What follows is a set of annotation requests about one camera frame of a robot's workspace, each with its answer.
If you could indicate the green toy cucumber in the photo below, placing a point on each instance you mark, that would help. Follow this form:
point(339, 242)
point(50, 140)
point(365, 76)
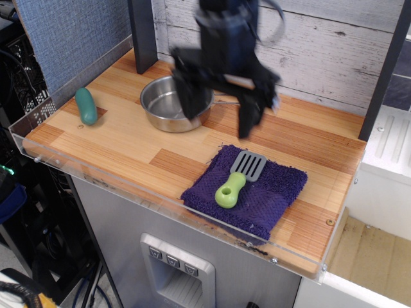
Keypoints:
point(86, 106)

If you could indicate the silver dispenser panel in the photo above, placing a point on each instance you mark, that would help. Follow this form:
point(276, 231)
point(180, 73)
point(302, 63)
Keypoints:
point(178, 278)

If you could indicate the white toy sink unit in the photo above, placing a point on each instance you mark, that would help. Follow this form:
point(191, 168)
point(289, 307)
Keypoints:
point(369, 259)

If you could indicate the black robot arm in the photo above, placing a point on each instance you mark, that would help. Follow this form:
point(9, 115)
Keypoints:
point(228, 8)

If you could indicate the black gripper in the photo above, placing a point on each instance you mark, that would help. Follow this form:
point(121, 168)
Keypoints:
point(226, 61)

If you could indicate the green handled grey spatula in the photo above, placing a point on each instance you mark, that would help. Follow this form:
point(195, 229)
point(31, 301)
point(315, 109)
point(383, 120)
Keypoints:
point(247, 167)

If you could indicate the purple towel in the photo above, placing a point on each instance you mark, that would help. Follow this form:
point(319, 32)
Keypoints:
point(260, 204)

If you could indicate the grey toy fridge cabinet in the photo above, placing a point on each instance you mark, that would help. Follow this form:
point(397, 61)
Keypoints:
point(243, 278)

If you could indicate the steel pot with handle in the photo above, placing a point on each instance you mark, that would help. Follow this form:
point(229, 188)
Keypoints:
point(161, 103)

